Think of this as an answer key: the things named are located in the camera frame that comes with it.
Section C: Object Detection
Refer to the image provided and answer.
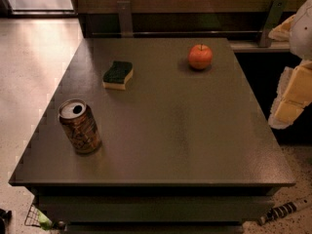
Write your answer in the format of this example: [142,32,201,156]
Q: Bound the metal bracket post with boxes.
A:
[117,0,134,37]
[257,0,288,48]

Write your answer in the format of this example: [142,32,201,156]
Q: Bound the wire basket with green item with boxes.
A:
[24,204,53,230]

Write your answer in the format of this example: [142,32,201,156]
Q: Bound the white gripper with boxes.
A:
[268,0,312,130]

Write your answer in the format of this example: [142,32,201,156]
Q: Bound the horizontal metal rail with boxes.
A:
[90,30,262,38]

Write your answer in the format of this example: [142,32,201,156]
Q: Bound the black white striped tool handle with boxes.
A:
[258,197,312,225]

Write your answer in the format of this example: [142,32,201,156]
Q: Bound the left metal bracket post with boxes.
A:
[117,0,134,37]

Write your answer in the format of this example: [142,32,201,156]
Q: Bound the red apple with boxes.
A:
[188,44,213,70]

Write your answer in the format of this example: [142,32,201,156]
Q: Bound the right metal bracket post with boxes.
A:
[257,0,288,48]

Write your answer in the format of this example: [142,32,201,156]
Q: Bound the brown soda can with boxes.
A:
[58,98,101,154]

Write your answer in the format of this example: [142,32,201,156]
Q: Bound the green and yellow sponge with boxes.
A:
[102,60,134,91]

